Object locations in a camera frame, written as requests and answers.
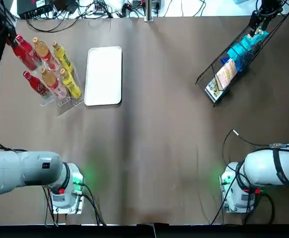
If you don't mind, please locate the white printed snack box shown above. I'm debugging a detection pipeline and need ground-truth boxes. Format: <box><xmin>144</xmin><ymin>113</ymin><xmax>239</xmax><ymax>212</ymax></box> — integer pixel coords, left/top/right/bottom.
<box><xmin>205</xmin><ymin>76</ymin><xmax>225</xmax><ymax>103</ymax></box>

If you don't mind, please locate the pink snack box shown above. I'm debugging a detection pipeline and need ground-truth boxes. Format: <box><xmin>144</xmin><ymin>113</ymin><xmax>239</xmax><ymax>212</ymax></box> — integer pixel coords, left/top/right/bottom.
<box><xmin>215</xmin><ymin>60</ymin><xmax>236</xmax><ymax>90</ymax></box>

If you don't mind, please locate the light blue snack packet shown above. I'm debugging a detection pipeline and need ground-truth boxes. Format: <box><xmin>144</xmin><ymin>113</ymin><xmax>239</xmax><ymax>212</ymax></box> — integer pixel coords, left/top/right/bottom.
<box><xmin>227</xmin><ymin>43</ymin><xmax>251</xmax><ymax>68</ymax></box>

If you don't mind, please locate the aluminium profile post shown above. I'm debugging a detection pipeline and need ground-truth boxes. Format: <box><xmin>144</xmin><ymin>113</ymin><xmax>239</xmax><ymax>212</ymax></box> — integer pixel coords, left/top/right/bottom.
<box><xmin>145</xmin><ymin>0</ymin><xmax>155</xmax><ymax>22</ymax></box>

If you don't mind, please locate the orange tea bottle red label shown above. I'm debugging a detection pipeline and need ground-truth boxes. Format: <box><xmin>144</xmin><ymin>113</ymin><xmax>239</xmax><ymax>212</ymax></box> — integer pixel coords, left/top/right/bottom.
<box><xmin>40</xmin><ymin>66</ymin><xmax>68</xmax><ymax>99</ymax></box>
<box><xmin>32</xmin><ymin>36</ymin><xmax>61</xmax><ymax>72</ymax></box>

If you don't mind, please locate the small usb hub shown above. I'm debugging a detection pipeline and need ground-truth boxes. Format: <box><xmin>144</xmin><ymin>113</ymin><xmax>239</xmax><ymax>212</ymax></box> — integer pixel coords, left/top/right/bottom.
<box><xmin>92</xmin><ymin>1</ymin><xmax>106</xmax><ymax>15</ymax></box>

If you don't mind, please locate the white rectangular tray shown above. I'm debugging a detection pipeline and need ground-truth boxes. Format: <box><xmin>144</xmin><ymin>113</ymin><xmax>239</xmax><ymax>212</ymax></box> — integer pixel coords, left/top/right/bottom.
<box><xmin>84</xmin><ymin>46</ymin><xmax>123</xmax><ymax>107</ymax></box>

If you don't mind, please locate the clear acrylic bottle shelf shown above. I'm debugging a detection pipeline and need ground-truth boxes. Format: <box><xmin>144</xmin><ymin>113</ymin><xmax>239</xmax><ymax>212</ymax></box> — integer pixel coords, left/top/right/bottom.
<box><xmin>17</xmin><ymin>44</ymin><xmax>85</xmax><ymax>117</ymax></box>

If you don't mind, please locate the red cola bottle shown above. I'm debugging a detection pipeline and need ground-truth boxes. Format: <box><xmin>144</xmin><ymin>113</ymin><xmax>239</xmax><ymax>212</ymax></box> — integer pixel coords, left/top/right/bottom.
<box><xmin>22</xmin><ymin>70</ymin><xmax>51</xmax><ymax>100</ymax></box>
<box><xmin>15</xmin><ymin>34</ymin><xmax>44</xmax><ymax>67</ymax></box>
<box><xmin>11</xmin><ymin>44</ymin><xmax>38</xmax><ymax>72</ymax></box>

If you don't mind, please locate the black power adapter brick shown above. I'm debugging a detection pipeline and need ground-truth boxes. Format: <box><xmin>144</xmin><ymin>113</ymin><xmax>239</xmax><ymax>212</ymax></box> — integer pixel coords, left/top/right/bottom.
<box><xmin>53</xmin><ymin>0</ymin><xmax>78</xmax><ymax>13</ymax></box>

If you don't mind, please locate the black cable silver plug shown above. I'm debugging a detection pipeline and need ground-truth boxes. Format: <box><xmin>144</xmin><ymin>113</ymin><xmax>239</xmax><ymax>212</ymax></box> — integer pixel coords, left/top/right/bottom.
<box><xmin>222</xmin><ymin>128</ymin><xmax>276</xmax><ymax>174</ymax></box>

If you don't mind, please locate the black wire basket rack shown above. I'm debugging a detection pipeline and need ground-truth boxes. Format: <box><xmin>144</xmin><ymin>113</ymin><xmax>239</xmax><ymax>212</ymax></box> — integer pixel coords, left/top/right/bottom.
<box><xmin>195</xmin><ymin>12</ymin><xmax>289</xmax><ymax>108</ymax></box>

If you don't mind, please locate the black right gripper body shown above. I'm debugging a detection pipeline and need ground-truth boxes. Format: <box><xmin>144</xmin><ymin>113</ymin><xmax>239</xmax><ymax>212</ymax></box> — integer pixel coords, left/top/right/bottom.
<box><xmin>255</xmin><ymin>0</ymin><xmax>284</xmax><ymax>16</ymax></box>

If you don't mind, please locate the teal chips packet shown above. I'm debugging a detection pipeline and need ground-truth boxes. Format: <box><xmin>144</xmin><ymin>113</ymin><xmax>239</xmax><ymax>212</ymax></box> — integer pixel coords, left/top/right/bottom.
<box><xmin>251</xmin><ymin>26</ymin><xmax>270</xmax><ymax>42</ymax></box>
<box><xmin>240</xmin><ymin>34</ymin><xmax>259</xmax><ymax>50</ymax></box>

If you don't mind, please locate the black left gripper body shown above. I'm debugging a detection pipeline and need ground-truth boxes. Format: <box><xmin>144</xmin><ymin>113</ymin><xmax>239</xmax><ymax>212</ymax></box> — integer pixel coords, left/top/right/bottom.
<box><xmin>0</xmin><ymin>2</ymin><xmax>18</xmax><ymax>40</ymax></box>

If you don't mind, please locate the yellow label tea bottle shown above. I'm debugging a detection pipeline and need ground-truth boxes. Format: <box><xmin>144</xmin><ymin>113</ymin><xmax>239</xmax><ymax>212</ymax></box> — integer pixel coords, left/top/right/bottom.
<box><xmin>59</xmin><ymin>67</ymin><xmax>82</xmax><ymax>98</ymax></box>
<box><xmin>51</xmin><ymin>40</ymin><xmax>74</xmax><ymax>73</ymax></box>

